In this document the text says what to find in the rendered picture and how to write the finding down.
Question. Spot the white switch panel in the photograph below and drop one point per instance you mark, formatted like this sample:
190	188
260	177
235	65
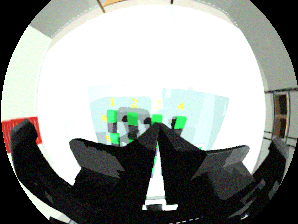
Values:
120	113

